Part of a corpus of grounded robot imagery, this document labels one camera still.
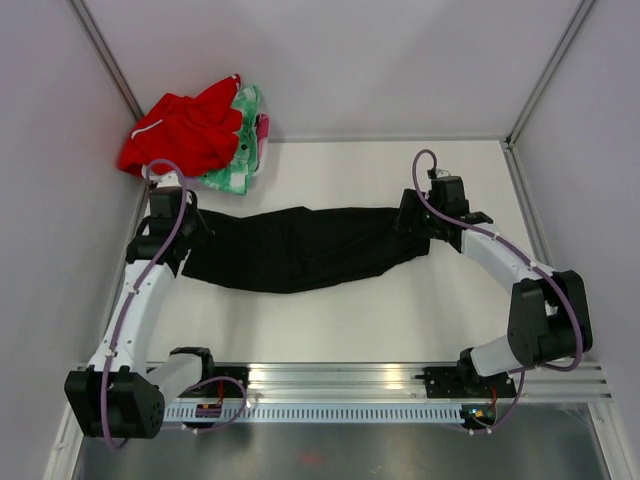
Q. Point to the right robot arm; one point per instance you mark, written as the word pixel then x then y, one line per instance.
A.
pixel 548 313

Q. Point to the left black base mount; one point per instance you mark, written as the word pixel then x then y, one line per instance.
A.
pixel 221 381

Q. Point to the pink white garment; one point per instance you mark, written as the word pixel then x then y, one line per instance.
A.
pixel 262 130

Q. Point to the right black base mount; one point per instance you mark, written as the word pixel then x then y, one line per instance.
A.
pixel 462 381

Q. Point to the green white patterned garment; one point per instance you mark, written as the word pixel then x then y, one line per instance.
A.
pixel 237 177

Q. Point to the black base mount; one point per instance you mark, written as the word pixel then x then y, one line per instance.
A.
pixel 221 381
pixel 462 381

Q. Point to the red garment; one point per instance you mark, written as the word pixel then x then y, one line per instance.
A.
pixel 198 134

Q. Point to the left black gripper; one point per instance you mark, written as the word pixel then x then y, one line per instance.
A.
pixel 204 234

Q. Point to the black trousers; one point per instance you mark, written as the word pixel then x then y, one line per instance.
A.
pixel 299 249

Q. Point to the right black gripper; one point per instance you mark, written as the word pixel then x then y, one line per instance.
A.
pixel 414 202

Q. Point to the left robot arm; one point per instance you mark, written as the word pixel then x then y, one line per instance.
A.
pixel 117 397

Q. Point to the aluminium mounting rail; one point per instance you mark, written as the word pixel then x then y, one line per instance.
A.
pixel 395 382

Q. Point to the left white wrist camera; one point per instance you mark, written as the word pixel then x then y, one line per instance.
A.
pixel 172 182

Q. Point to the white laundry basket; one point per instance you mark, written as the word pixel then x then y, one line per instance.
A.
pixel 219 150

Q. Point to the white slotted cable duct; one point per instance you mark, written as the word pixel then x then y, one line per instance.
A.
pixel 317 413

